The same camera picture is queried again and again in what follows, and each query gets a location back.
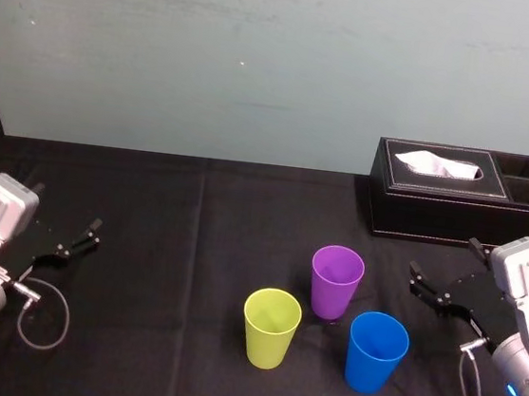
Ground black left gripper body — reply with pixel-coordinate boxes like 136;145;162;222
0;212;75;285

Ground blue plastic cup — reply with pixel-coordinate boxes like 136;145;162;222
342;309;413;396

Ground purple plastic cup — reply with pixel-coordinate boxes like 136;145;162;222
304;242;368;326

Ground black table cloth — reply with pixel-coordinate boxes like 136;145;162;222
0;131;529;396

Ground right gripper grey cable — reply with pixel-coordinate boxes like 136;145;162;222
453;336;491;396

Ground black leather tissue box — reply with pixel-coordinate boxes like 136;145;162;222
362;134;529;255

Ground yellow-green plastic cup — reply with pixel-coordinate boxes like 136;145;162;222
236;285;306;373

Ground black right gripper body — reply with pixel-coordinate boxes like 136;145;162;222
430;264;525;354

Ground left gripper grey cable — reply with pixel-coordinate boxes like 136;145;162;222
1;273;76;354

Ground gripper grey cable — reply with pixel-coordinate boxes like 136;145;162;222
453;336;491;396
1;273;76;354

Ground pale wall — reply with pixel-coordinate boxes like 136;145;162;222
0;0;529;197

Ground white tissue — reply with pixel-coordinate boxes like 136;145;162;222
390;147;486;183

